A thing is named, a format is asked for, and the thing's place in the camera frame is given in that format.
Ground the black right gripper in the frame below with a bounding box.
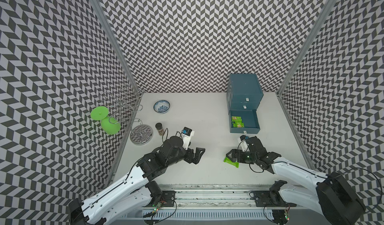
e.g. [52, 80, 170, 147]
[225, 149, 258, 163]

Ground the green cookie packet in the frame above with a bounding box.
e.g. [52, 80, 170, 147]
[224, 157, 239, 168]
[231, 116, 242, 121]
[232, 120, 244, 127]

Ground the teal three-drawer cabinet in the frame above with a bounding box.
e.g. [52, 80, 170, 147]
[226, 74, 264, 134]

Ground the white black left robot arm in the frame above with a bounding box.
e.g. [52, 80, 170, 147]
[67, 136, 206, 225]

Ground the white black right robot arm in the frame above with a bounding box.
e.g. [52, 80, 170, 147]
[226, 135, 367, 225]

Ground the black lid spice jar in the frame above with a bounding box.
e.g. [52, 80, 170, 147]
[155, 122, 165, 136]

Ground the blue white porcelain bowl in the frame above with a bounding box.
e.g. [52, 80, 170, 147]
[153, 100, 171, 114]

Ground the green plastic cup lower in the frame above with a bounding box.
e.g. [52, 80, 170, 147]
[101, 116, 121, 135]

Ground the green plastic cup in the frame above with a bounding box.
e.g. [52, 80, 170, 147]
[91, 106, 109, 121]
[101, 116, 121, 135]

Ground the green plastic cup upper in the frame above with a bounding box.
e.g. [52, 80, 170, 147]
[91, 106, 109, 121]

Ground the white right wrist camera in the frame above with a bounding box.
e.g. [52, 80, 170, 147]
[238, 135, 249, 152]

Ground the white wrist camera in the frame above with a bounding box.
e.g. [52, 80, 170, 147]
[238, 135, 249, 152]
[181, 127, 195, 150]

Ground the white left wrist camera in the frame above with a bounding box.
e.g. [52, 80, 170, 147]
[181, 127, 195, 150]

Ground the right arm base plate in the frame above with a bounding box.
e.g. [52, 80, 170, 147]
[250, 191, 297, 208]

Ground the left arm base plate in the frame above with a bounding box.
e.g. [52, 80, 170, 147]
[148, 190, 176, 208]

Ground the aluminium front rail frame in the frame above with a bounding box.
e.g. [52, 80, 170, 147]
[86, 184, 350, 225]

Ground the chrome wire cup rack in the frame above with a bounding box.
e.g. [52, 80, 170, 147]
[98, 90, 154, 146]

